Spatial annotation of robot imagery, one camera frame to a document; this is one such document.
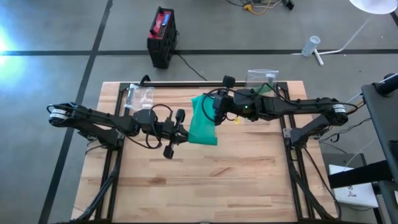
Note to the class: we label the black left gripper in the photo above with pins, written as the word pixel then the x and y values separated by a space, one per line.
pixel 169 130

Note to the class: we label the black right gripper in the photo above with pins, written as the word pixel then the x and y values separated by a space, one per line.
pixel 224 104

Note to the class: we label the green elastic bandage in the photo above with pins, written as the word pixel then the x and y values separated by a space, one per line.
pixel 202 132
pixel 264 89

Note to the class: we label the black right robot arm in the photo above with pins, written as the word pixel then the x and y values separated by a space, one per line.
pixel 295 104

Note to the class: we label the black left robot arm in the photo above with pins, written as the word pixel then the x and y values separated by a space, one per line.
pixel 93 119

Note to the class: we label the clear plastic zip bag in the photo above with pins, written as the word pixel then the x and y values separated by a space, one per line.
pixel 261 76

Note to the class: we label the red black battery crate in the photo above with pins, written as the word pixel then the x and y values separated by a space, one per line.
pixel 161 40

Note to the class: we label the clear plastic bottle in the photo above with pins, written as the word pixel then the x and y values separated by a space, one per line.
pixel 311 45

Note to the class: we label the black plug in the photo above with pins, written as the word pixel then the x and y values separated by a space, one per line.
pixel 288 3

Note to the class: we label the grey box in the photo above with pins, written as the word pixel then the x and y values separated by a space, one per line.
pixel 342 158

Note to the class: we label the white box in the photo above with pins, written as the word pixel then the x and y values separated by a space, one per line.
pixel 351 193

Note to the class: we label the white floor lamp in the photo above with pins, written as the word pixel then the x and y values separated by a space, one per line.
pixel 373 4

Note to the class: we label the black table frame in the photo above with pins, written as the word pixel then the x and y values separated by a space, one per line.
pixel 186 84

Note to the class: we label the black frame clamp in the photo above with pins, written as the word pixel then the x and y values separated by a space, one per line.
pixel 144 79

